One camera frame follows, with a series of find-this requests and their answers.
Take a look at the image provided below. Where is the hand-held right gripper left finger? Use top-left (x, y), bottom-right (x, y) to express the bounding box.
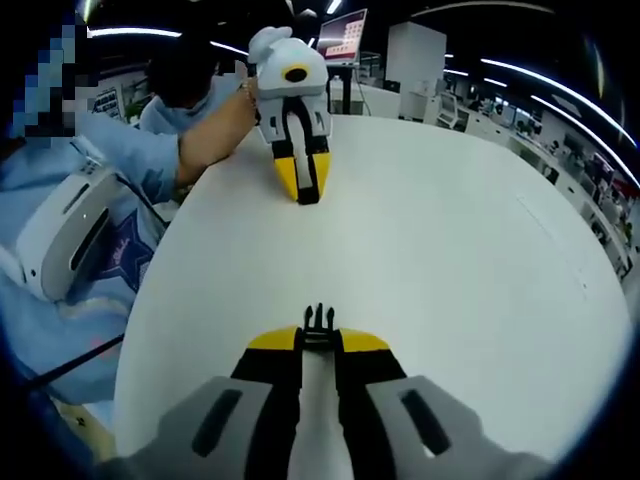
top-left (158, 323), bottom-right (304, 480)

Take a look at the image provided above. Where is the blue and white wall poster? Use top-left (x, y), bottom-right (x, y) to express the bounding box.
top-left (91, 85), bottom-right (125, 121)

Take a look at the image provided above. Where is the white office chair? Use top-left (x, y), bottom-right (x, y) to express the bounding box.
top-left (436, 92), bottom-right (471, 132)

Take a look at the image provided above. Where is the row of white office desks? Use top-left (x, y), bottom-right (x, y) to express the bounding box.
top-left (504, 112), bottom-right (639, 281)

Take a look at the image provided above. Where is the person's light blue shirt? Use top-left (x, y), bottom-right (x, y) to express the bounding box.
top-left (0, 112), bottom-right (181, 406)

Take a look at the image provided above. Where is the white worn device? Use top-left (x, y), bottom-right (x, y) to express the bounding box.
top-left (14, 167), bottom-right (121, 304)

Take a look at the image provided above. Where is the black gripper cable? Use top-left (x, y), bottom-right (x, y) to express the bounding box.
top-left (27, 333), bottom-right (125, 389)
top-left (113, 169), bottom-right (171, 234)

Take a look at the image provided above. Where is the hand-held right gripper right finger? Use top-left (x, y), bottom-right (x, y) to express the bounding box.
top-left (333, 327), bottom-right (484, 480)

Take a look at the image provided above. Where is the computer monitor with pink screen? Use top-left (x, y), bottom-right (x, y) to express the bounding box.
top-left (316, 8), bottom-right (370, 67)

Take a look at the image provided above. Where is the black plastic buckle pronged part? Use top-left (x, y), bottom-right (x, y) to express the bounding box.
top-left (301, 302), bottom-right (337, 354)

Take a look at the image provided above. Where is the black monitor stand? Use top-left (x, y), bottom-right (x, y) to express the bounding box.
top-left (327, 64), bottom-right (361, 116)

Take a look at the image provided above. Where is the white ceiling light strip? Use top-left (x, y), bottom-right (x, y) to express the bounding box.
top-left (481, 58), bottom-right (640, 147)
top-left (87, 27), bottom-right (182, 39)

